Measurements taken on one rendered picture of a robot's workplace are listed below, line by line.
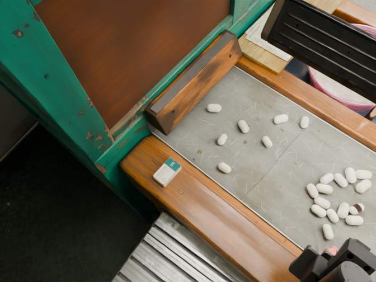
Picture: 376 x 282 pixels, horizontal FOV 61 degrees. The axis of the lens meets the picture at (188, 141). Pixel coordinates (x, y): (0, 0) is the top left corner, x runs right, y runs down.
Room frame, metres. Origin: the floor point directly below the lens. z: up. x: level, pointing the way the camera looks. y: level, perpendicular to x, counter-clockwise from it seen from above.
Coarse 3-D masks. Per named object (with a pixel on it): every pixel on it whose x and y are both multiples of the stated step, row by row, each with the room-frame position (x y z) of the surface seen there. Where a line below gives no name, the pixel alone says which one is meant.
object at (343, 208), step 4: (340, 204) 0.13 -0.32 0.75; (344, 204) 0.13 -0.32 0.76; (348, 204) 0.13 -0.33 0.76; (340, 208) 0.12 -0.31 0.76; (344, 208) 0.12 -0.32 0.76; (348, 208) 0.12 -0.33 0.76; (340, 212) 0.12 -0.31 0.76; (344, 212) 0.11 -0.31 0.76; (348, 212) 0.11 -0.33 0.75; (340, 216) 0.11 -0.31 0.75; (344, 216) 0.11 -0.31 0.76
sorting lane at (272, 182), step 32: (224, 96) 0.46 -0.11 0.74; (256, 96) 0.44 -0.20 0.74; (192, 128) 0.38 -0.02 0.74; (224, 128) 0.36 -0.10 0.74; (256, 128) 0.35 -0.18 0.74; (288, 128) 0.34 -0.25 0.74; (320, 128) 0.33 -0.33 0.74; (192, 160) 0.29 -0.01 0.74; (224, 160) 0.28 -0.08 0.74; (256, 160) 0.27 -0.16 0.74; (288, 160) 0.26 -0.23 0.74; (320, 160) 0.25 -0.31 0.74; (352, 160) 0.23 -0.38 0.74; (256, 192) 0.19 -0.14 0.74; (288, 192) 0.18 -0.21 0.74; (320, 192) 0.17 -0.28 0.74; (352, 192) 0.16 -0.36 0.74; (288, 224) 0.11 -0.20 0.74; (320, 224) 0.10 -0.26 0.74
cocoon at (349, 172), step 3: (348, 168) 0.21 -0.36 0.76; (351, 168) 0.21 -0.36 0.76; (345, 171) 0.21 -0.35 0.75; (348, 171) 0.20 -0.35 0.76; (351, 171) 0.20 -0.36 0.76; (354, 171) 0.20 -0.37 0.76; (345, 174) 0.20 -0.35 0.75; (348, 174) 0.20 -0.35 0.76; (351, 174) 0.20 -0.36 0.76; (354, 174) 0.19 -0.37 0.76; (348, 177) 0.19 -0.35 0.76; (351, 177) 0.19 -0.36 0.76; (354, 177) 0.19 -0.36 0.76; (348, 180) 0.18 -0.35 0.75; (351, 180) 0.18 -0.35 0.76; (354, 180) 0.18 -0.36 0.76
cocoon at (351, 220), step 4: (348, 216) 0.11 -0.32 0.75; (352, 216) 0.10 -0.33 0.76; (356, 216) 0.10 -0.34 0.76; (348, 220) 0.10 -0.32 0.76; (352, 220) 0.09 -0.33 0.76; (356, 220) 0.09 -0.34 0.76; (360, 220) 0.09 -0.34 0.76; (352, 224) 0.09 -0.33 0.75; (356, 224) 0.09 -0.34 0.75; (360, 224) 0.09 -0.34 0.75
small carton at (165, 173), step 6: (168, 162) 0.27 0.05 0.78; (174, 162) 0.27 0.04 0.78; (162, 168) 0.26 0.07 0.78; (168, 168) 0.26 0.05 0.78; (174, 168) 0.26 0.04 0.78; (180, 168) 0.26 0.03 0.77; (156, 174) 0.25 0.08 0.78; (162, 174) 0.25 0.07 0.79; (168, 174) 0.24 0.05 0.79; (174, 174) 0.24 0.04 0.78; (156, 180) 0.24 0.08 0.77; (162, 180) 0.23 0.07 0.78; (168, 180) 0.23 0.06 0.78
